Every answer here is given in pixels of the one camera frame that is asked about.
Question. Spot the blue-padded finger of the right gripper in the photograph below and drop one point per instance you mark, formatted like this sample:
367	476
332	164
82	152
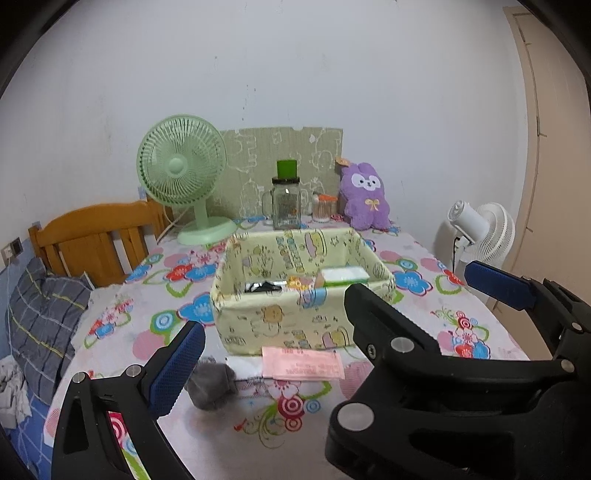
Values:
508	283

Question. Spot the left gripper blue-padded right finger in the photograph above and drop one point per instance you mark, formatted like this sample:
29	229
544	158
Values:
423	415

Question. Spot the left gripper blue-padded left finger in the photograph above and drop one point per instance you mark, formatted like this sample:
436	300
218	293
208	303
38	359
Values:
85	444

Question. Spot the grey sock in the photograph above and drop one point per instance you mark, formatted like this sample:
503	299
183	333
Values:
210	385

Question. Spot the pink wet wipes pack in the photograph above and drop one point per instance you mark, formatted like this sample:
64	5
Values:
301	365

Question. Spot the green cartoon tissue pack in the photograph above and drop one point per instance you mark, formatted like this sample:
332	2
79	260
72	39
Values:
341	276

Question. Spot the black plastic bag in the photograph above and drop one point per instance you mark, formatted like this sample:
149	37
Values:
263	287

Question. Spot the beige door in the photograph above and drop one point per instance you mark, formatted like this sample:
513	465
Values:
553	223

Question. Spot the white standing fan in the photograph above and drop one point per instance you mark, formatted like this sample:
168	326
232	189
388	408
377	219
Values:
486	233

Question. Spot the floral tablecloth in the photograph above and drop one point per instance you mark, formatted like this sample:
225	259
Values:
273	429

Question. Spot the yellow cartoon fabric storage box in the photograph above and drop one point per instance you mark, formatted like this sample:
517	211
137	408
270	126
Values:
309	319

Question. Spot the purple plush bunny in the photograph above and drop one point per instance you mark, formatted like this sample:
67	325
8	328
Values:
363	192

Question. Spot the toothpick jar orange lid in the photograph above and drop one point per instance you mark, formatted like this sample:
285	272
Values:
323	207

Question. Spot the glass jar with green cup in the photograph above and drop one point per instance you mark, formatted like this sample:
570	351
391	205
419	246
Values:
282	204

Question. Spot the green desk fan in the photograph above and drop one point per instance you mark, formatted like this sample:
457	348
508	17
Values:
179	163

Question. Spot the wall power socket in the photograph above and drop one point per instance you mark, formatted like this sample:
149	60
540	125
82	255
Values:
12	250

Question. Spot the green cartoon wall mat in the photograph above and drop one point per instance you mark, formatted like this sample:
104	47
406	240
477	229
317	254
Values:
251	163

